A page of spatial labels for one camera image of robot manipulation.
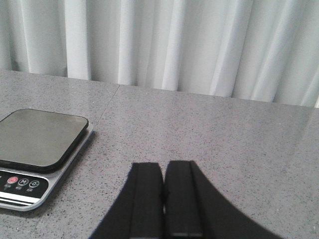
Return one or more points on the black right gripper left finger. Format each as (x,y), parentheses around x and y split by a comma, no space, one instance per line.
(137,213)

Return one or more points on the white pleated curtain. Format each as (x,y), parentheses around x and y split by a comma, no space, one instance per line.
(265,50)

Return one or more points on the silver digital kitchen scale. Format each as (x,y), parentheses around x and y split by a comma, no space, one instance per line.
(36,150)

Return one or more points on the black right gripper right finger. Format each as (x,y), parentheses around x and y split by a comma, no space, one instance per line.
(195,209)

